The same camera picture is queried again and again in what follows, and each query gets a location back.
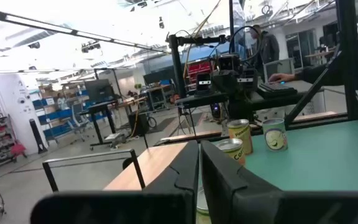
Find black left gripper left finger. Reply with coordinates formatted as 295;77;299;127
30;140;200;224

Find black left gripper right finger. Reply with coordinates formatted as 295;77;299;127
200;139;358;224

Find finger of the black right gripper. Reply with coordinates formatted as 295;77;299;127
213;78;226;95
225;78;237;94

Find tin can with silver lid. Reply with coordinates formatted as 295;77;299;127
196;185;211;224

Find orange pineapple can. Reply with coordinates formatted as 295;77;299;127
227;119;254;156

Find orange corn can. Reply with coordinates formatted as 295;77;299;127
215;138;247;167

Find pale can with round print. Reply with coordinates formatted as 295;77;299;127
262;118;289;152

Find red storage bins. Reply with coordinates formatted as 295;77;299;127
187;60;213;83

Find black computer keyboard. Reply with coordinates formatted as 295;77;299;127
255;82;298;99

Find grey monitor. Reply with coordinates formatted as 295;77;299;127
264;58;295;82

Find person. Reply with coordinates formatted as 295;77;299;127
268;35;358;88
249;24;281;82

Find black standing desk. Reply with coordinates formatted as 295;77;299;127
78;100;119;147

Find black computer monitor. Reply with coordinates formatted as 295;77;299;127
84;78;115;103

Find grey office chair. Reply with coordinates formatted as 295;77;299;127
68;105;90;138

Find blue shelving rack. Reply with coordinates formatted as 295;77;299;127
31;89;90;144

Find LED light bar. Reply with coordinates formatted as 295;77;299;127
0;6;170;54

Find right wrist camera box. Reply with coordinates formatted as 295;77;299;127
219;54;241;72

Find wooden shelf with black frame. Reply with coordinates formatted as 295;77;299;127
42;141;198;193

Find black workstation frame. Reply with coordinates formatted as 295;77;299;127
165;33;229;99

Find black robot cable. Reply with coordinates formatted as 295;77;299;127
227;25;262;63

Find yellow cable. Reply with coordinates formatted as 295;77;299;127
182;0;223;78

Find black aluminium station frame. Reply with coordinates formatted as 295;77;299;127
154;0;358;147

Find black floor post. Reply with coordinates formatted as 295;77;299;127
29;118;48;155

